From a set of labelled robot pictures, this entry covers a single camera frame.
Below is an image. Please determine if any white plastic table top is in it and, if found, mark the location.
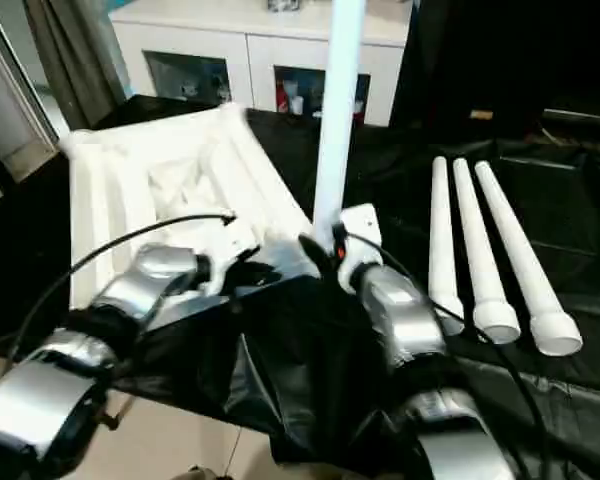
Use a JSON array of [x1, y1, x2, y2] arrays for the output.
[[59, 102, 326, 321]]

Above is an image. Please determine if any black backdrop cloth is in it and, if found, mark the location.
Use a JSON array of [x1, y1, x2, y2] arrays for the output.
[[389, 0, 600, 142]]

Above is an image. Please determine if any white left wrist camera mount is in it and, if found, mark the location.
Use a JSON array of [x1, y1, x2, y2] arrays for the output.
[[202, 218, 262, 296]]

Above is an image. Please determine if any white glass-door cabinet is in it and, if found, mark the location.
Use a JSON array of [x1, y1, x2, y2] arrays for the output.
[[108, 0, 414, 129]]

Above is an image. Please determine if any grey low shelf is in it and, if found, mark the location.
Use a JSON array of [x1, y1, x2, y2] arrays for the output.
[[539, 107, 600, 147]]

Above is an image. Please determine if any black table stand leg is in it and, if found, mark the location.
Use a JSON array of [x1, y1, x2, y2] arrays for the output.
[[99, 399, 125, 432]]

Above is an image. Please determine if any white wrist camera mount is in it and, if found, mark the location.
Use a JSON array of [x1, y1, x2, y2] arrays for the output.
[[336, 202, 384, 294], [202, 218, 262, 296]]

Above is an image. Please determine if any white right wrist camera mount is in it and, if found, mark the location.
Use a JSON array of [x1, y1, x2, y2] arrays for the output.
[[336, 202, 384, 294]]

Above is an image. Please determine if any glass sliding door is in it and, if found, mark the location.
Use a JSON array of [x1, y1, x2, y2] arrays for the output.
[[0, 0, 72, 182]]

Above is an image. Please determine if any black mat cloth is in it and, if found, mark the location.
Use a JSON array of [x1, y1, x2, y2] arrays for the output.
[[0, 92, 600, 480]]

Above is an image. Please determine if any grey curtain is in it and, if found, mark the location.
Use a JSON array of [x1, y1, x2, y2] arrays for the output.
[[22, 0, 131, 130]]

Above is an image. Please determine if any white plastic table leg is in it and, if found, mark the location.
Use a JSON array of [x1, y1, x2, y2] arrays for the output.
[[427, 155, 467, 336], [452, 157, 522, 346], [473, 160, 585, 357], [312, 0, 366, 251]]

